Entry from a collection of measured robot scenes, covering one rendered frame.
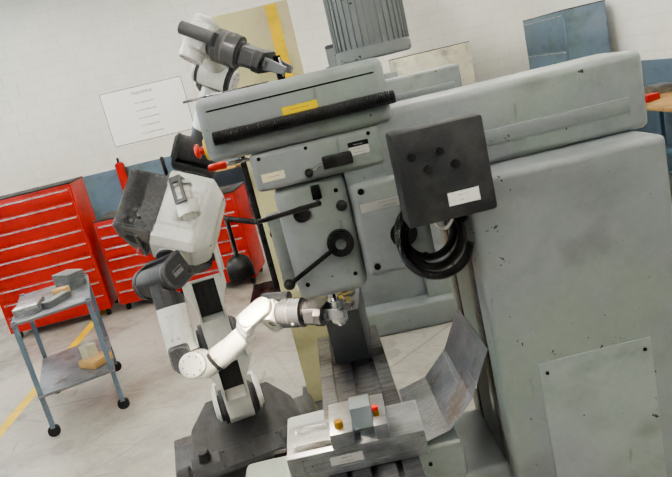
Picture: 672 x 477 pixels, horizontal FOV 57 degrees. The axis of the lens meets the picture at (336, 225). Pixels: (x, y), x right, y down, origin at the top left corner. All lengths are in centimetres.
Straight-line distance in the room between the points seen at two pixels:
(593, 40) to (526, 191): 734
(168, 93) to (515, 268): 961
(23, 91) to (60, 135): 89
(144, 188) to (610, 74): 137
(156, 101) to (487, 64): 564
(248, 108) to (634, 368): 119
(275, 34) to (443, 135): 216
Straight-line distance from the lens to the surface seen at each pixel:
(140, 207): 199
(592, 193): 161
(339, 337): 212
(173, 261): 191
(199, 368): 186
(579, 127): 171
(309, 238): 160
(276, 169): 155
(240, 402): 259
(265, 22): 339
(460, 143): 134
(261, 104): 153
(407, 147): 131
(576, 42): 874
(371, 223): 158
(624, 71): 175
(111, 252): 676
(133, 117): 1101
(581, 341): 172
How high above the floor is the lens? 187
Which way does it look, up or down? 13 degrees down
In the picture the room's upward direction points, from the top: 13 degrees counter-clockwise
